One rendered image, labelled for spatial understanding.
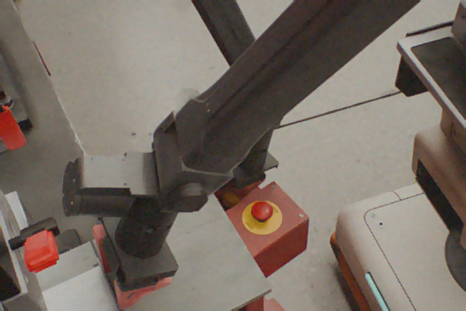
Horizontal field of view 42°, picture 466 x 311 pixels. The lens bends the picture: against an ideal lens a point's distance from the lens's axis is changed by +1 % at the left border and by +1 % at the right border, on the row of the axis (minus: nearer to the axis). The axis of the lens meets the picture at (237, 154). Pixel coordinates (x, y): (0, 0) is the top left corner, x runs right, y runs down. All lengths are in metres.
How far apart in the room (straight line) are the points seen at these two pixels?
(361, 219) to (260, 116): 1.21
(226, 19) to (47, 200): 0.43
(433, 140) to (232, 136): 0.73
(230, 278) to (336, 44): 0.42
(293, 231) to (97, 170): 0.55
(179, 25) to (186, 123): 2.16
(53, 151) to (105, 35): 1.64
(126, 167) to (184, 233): 0.24
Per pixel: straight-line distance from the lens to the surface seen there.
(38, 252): 0.47
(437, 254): 1.68
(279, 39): 0.46
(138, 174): 0.61
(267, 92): 0.47
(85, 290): 0.80
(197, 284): 0.78
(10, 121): 0.72
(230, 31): 0.89
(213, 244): 0.81
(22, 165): 1.12
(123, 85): 2.47
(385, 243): 1.66
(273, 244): 1.06
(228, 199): 1.16
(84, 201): 0.61
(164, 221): 0.65
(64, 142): 1.13
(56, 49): 2.71
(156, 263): 0.70
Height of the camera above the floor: 1.70
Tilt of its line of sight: 52 degrees down
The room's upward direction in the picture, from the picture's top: 4 degrees counter-clockwise
